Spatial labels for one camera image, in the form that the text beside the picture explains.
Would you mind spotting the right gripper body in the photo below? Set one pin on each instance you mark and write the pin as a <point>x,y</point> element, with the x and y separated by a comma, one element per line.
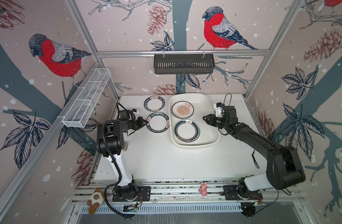
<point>225,123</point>

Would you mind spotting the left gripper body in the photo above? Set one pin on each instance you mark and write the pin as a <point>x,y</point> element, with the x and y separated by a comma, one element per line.
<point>134,124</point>

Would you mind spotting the green red rim plate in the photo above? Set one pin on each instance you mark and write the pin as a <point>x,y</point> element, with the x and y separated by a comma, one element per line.
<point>187,131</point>

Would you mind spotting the orange sunburst plate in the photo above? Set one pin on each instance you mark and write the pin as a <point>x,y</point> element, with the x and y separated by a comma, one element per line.
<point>182,110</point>

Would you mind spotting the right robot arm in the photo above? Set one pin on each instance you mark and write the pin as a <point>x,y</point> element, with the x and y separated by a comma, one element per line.
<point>284,168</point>

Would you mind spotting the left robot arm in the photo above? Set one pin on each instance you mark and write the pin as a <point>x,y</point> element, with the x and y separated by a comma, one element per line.
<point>110,144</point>

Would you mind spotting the white plastic bin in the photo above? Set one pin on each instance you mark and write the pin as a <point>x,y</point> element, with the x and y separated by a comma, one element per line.
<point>202,107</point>

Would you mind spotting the green rim plate middle left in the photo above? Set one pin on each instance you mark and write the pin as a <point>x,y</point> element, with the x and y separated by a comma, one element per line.
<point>158,122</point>

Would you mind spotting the green rim plate far left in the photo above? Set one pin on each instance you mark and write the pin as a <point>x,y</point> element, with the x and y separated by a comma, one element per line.
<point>154,103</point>

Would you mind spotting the pink toy figure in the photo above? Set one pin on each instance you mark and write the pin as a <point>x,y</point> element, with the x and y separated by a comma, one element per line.
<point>203,189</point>

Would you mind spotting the brown white plush toy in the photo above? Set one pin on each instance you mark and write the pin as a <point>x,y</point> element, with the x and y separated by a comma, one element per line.
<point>95,201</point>

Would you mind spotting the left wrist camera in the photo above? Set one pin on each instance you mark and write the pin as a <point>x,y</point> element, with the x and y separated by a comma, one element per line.
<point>134,114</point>

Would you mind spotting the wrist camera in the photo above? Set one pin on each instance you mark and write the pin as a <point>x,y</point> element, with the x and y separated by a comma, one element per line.
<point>218,107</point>
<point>134,114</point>

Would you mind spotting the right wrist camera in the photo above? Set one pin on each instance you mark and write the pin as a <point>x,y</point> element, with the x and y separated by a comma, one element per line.
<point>218,107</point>

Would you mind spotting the black hanging wire basket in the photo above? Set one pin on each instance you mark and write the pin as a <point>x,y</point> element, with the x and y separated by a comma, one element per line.
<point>184,64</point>

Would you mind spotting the horizontal aluminium frame bar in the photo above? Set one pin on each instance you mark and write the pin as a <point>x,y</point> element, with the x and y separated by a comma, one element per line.
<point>233,52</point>

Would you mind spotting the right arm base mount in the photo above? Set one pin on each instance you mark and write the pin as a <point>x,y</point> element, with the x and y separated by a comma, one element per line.
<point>242,193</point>

